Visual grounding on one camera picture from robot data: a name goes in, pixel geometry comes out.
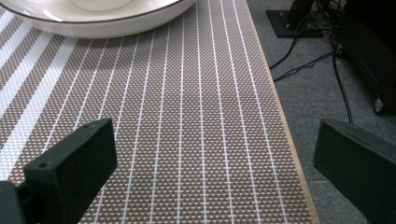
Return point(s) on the white plate with dark rim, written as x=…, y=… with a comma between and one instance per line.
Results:
x=102, y=26

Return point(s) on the white bowl with dark rim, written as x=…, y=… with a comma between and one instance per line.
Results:
x=102, y=3

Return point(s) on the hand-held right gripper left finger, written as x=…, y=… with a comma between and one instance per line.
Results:
x=74, y=174

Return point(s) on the black metal stand base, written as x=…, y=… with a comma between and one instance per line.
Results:
x=292, y=29

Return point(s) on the striped woven placemat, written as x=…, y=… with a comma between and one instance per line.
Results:
x=174, y=130

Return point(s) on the black metal stand column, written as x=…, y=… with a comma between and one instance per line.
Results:
x=299, y=11

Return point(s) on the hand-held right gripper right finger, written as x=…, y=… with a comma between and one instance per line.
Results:
x=358, y=171

